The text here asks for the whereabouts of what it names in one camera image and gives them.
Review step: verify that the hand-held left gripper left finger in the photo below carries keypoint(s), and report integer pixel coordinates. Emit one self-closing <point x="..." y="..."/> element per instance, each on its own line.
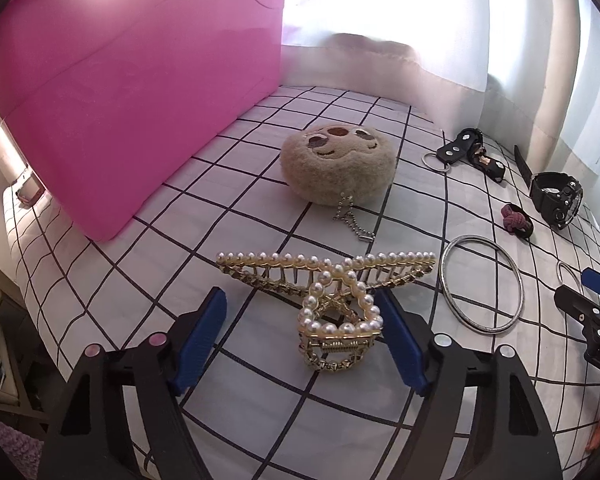
<point x="200" y="340"/>

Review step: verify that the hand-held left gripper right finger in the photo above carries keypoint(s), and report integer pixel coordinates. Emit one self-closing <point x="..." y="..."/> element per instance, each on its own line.
<point x="400" y="345"/>

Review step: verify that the small silver bangle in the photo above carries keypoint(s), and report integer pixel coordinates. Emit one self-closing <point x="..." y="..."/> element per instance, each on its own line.
<point x="560" y="275"/>

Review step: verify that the pearl gold hair claw clip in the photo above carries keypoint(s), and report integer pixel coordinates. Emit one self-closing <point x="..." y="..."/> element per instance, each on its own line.
<point x="340" y="346"/>

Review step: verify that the black digital wristwatch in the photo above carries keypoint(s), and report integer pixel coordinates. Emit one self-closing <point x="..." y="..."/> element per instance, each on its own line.
<point x="552" y="195"/>

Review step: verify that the large silver bangle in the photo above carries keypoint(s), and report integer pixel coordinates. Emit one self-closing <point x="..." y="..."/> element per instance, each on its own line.
<point x="480" y="237"/>

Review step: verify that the pink plastic tub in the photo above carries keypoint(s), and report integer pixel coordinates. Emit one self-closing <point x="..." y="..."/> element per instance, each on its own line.
<point x="130" y="110"/>

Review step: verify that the white grid pattern bedsheet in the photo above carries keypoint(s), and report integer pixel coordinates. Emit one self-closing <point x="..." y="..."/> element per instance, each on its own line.
<point x="280" y="410"/>

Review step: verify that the shelf with colourful books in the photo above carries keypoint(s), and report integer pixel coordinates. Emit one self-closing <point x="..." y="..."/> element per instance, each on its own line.
<point x="0" y="340"/>

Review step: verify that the purple knitted cloth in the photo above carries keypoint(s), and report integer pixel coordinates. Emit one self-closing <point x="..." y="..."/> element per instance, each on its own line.
<point x="2" y="447"/>

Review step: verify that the small red white box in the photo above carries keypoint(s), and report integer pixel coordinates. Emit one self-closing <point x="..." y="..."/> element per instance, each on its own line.
<point x="30" y="190"/>

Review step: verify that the white curtain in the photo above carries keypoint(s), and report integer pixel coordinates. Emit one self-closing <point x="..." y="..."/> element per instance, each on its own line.
<point x="430" y="10"/>

